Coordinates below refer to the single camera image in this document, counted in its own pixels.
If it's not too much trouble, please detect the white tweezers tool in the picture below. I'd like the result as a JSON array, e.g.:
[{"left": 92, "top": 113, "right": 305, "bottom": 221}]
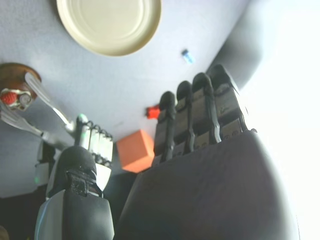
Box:
[{"left": 0, "top": 71, "right": 77, "bottom": 151}]

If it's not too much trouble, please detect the chocolate cupcake with strawberry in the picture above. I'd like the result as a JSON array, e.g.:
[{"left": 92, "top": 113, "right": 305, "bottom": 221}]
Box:
[{"left": 0, "top": 62, "right": 43, "bottom": 112}]

